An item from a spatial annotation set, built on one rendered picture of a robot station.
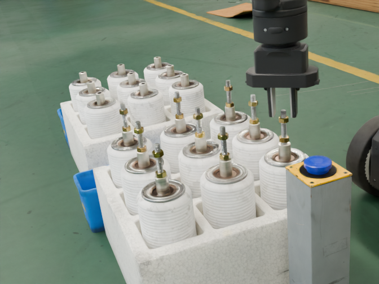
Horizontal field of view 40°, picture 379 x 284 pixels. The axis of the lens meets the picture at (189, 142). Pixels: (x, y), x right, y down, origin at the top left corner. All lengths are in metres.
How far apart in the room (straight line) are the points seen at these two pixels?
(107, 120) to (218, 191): 0.53
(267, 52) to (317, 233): 0.30
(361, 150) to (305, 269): 0.47
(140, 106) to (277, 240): 0.58
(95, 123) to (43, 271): 0.39
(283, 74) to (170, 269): 0.37
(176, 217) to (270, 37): 0.33
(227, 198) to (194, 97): 0.55
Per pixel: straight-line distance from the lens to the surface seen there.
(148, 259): 0.85
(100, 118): 1.33
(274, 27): 0.84
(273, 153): 0.97
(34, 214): 1.43
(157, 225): 0.86
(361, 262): 1.12
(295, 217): 0.81
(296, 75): 0.87
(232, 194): 0.88
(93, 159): 1.33
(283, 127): 0.93
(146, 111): 1.35
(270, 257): 0.95
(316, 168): 0.76
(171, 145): 1.08
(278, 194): 0.94
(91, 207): 1.24
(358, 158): 1.24
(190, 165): 0.98
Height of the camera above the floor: 0.68
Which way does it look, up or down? 24 degrees down
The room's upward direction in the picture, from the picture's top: 7 degrees counter-clockwise
